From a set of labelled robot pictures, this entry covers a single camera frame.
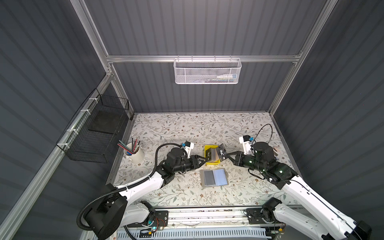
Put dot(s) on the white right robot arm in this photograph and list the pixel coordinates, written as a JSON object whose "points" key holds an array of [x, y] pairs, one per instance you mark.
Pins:
{"points": [[328, 223]]}

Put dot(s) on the white wire mesh basket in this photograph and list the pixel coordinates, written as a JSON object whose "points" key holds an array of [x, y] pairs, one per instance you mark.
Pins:
{"points": [[202, 71]]}

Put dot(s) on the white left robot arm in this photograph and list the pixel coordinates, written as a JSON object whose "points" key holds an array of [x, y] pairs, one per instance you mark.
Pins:
{"points": [[116, 208]]}

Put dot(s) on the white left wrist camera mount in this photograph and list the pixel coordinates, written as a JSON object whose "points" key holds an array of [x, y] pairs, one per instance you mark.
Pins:
{"points": [[188, 147]]}

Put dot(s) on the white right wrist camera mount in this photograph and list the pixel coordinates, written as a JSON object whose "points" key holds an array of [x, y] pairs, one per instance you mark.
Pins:
{"points": [[246, 142]]}

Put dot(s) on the black wire basket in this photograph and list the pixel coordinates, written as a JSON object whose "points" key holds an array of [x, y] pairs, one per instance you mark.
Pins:
{"points": [[99, 127]]}

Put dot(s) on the white pen cup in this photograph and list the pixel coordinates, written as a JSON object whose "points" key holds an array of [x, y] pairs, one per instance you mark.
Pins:
{"points": [[135, 157]]}

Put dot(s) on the coloured pens in cup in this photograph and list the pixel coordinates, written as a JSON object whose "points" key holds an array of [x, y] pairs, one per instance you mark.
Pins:
{"points": [[131, 147]]}

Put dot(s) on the yellow plastic tray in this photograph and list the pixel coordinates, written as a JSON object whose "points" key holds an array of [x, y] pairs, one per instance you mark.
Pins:
{"points": [[206, 152]]}

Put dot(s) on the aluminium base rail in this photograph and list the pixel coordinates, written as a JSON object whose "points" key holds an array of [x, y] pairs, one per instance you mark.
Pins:
{"points": [[201, 217]]}

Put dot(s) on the white tube in basket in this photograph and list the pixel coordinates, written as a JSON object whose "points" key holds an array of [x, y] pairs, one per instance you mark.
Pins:
{"points": [[227, 77]]}

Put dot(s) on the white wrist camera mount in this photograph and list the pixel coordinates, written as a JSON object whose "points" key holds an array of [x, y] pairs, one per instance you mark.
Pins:
{"points": [[188, 147], [246, 142]]}

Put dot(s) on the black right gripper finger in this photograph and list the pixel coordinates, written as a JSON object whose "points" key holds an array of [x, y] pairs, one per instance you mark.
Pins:
{"points": [[234, 156], [237, 162]]}

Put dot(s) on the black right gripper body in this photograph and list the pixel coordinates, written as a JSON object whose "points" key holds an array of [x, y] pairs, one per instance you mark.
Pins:
{"points": [[249, 162]]}

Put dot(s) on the aluminium frame post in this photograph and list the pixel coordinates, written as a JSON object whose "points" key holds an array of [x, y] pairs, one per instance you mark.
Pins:
{"points": [[112, 78]]}

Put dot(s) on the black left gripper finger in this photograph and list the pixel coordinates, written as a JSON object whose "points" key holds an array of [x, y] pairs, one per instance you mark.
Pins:
{"points": [[198, 159], [198, 163]]}

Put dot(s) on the white slotted cable duct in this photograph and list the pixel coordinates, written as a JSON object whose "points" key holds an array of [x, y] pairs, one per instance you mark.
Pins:
{"points": [[203, 234]]}

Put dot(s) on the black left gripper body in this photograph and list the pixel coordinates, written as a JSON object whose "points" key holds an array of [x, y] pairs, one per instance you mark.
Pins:
{"points": [[185, 164]]}

